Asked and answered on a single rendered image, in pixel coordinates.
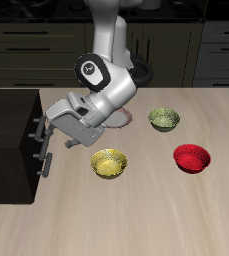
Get red bowl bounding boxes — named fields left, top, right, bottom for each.
left=172, top=143, right=212, bottom=175

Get dark kitchen cupboards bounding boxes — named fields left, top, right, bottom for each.
left=0, top=15, right=206, bottom=89

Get yellow bowl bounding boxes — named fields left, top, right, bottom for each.
left=89, top=148, right=129, bottom=181

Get green bowl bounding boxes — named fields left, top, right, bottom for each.
left=147, top=107, right=182, bottom=133

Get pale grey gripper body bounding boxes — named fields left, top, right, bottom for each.
left=45, top=98, right=107, bottom=148

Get white plate with red rim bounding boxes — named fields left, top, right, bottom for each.
left=104, top=107, right=133, bottom=129

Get grey kitchen drawer unit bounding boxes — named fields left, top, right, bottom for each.
left=192, top=19, right=229, bottom=89

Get dark wooden cabinet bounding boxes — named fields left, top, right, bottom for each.
left=0, top=88, right=46, bottom=205

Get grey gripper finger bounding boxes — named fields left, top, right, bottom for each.
left=44, top=124, right=56, bottom=137
left=64, top=138, right=81, bottom=149

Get grey drawer handle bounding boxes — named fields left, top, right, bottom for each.
left=28, top=114, right=48, bottom=142
left=32, top=151, right=54, bottom=179
left=40, top=133, right=51, bottom=158

